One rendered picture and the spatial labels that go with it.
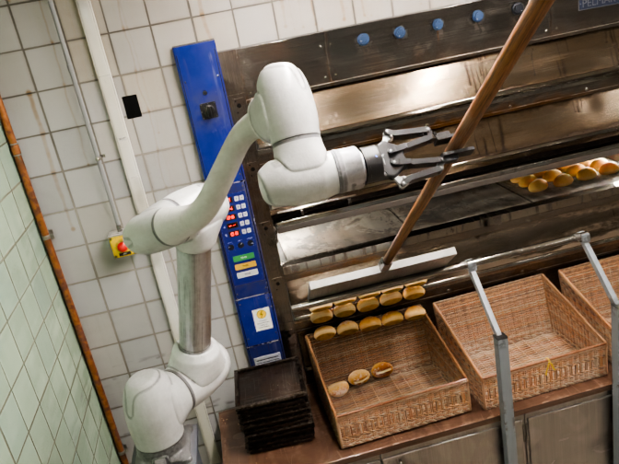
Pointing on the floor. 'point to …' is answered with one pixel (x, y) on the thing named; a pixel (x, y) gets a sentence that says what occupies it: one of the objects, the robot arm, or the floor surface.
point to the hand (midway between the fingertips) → (454, 145)
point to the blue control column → (197, 66)
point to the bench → (461, 434)
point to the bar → (503, 332)
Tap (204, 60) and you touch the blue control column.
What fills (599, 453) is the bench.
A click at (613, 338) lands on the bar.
